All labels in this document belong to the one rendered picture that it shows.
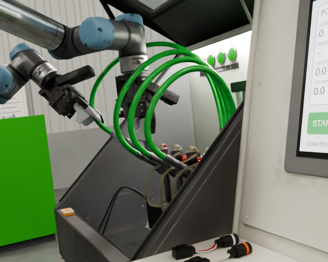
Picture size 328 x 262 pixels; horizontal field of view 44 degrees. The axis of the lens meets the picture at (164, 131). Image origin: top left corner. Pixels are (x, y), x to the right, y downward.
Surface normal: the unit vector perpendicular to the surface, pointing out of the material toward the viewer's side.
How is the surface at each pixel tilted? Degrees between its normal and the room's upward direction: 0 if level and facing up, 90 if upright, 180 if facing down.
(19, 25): 132
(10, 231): 90
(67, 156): 90
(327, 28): 76
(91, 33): 90
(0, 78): 90
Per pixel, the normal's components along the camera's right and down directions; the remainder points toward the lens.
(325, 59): -0.90, -0.11
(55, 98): -0.19, -0.15
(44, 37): 0.55, 0.65
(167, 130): 0.43, 0.00
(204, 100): -0.90, 0.13
